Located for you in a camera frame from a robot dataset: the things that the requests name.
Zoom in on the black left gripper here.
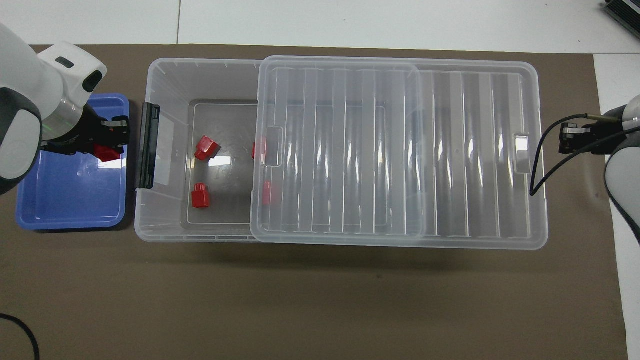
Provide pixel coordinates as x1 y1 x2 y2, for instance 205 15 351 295
42 106 132 158

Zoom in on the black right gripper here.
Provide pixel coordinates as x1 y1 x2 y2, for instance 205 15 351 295
559 122 626 155

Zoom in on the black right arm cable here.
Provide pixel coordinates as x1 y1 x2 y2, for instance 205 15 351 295
529 113 640 197

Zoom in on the grey finned metal device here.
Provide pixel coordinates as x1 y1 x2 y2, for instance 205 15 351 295
600 0 640 40

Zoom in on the clear ribbed plastic lid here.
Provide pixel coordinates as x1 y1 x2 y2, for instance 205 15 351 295
250 55 549 251

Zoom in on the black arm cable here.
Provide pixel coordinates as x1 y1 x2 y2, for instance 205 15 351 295
0 313 41 360
529 113 640 197

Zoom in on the blue plastic tray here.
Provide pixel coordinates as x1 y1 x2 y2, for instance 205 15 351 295
15 93 132 232

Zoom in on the black box latch handle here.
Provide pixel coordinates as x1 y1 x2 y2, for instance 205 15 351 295
135 102 162 191

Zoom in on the clear plastic storage box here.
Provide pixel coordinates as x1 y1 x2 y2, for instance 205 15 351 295
134 57 426 244

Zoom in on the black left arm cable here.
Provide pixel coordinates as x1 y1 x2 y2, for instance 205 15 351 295
0 313 41 360

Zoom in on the brown table mat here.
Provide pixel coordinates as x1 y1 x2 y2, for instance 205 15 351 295
0 44 630 360

